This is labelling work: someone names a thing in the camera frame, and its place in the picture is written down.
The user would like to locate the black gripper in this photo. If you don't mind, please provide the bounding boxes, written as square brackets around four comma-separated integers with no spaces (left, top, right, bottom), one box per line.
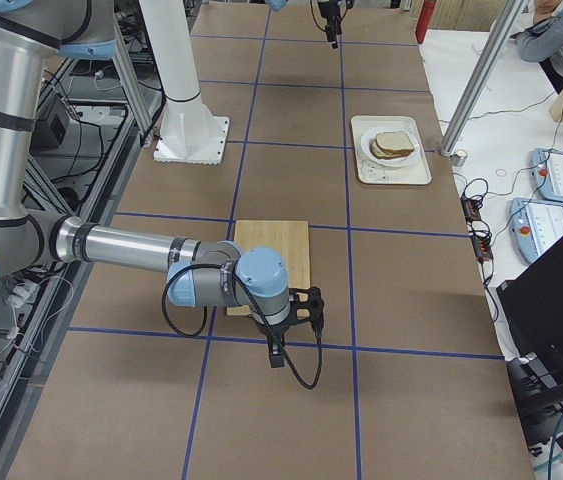
[317,0,347,49]
[259,322,290,368]

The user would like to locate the white round plate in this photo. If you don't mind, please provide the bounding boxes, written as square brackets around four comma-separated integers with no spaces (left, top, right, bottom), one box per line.
[360,127,420,168]

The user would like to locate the bread slice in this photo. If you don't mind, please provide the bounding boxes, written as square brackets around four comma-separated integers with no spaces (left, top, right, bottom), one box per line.
[370,141,414,160]
[373,131,414,150]

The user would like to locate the bread slice under egg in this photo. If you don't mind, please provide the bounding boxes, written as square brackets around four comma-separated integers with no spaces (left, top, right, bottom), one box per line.
[370,141,414,160]

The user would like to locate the red cylinder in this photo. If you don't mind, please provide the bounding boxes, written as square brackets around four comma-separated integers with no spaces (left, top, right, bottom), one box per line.
[415,0,436,44]

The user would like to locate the wooden cutting board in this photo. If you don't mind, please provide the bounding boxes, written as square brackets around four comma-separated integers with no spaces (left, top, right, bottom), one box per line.
[233,220,312,289]

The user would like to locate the cream bear tray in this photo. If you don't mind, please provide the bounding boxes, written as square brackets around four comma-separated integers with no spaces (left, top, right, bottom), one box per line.
[351,115,432,185]

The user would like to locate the small metal cylinder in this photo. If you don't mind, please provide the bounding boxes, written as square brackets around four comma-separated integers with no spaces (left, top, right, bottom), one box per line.
[450,149,468,168]

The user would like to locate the black usb hub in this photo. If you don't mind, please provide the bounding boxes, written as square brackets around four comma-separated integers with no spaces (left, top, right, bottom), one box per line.
[461,196,482,222]

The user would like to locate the seated person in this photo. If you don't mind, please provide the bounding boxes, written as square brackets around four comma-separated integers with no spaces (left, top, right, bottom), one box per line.
[513,1,563,93]

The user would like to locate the lower blue teach pendant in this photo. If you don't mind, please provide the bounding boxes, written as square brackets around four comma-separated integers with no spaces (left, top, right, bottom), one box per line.
[510,198,563,264]

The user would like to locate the black laptop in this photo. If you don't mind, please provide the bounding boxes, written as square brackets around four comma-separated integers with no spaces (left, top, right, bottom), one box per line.
[495,232,563,371]

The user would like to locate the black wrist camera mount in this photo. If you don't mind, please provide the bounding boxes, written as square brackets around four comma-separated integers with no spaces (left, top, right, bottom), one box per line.
[286,286,325,340]

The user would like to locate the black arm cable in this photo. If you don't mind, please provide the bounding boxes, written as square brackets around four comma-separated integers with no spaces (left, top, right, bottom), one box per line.
[160,262,323,390]

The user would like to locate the white pedestal column base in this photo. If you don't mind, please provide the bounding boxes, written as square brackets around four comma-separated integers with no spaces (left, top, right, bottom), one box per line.
[140,0,229,165]

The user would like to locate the aluminium frame post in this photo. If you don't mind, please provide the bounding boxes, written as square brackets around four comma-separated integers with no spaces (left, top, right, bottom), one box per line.
[438,0,525,159]

